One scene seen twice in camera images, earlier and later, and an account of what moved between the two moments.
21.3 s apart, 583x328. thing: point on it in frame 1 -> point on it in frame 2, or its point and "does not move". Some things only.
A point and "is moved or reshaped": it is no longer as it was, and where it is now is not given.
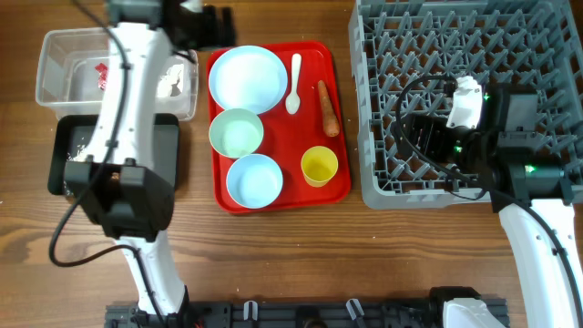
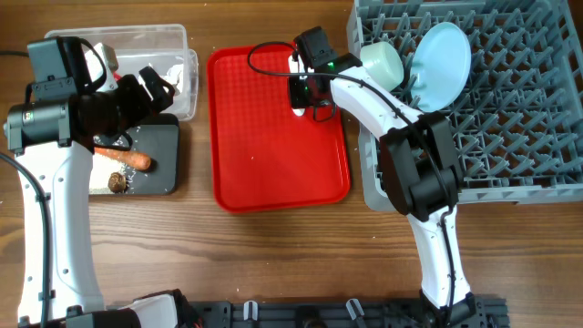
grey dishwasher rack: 404,56 does not move
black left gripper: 205,36 -> 142,106
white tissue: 171,83 does not move
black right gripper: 433,127 -> 296,97
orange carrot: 330,117 is moved or reshaped
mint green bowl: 235,132 -> 383,62
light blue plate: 249,77 -> 441,66
